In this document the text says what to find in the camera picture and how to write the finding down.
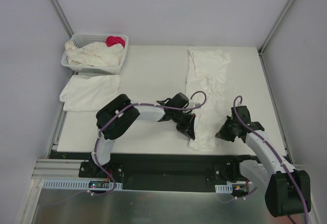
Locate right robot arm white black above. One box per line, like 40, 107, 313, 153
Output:
216, 106, 311, 223

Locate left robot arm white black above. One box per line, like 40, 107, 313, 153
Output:
90, 92, 201, 178

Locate folded white t shirt stack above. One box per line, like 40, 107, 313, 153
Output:
59, 74, 121, 112

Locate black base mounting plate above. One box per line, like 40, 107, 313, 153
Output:
50, 153, 258, 193

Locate cream clothes in basket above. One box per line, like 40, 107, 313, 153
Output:
65, 40, 124, 67

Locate red garment in basket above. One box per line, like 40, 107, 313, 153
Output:
105, 36, 126, 48

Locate white plastic laundry basket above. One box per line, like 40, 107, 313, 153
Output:
61, 33, 129, 75

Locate right white cable duct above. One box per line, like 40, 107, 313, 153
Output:
215, 184, 233, 194

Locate white cable duct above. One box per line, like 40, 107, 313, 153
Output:
215, 184, 233, 194
43, 180, 123, 191

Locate aluminium rail front right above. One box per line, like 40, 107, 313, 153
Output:
290, 166, 310, 185

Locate aluminium rail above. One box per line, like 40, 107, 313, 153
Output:
32, 159, 83, 179
290, 166, 310, 185

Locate aluminium rail front left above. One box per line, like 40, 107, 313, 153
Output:
32, 159, 83, 179

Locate left white cable duct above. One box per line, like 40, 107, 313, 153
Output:
43, 180, 123, 191

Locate right aluminium frame post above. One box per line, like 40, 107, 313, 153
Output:
258, 0, 296, 56

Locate aluminium frame post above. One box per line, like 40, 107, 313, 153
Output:
258, 0, 296, 56
49, 0, 74, 38

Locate left aluminium frame post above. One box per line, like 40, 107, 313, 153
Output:
49, 0, 74, 38

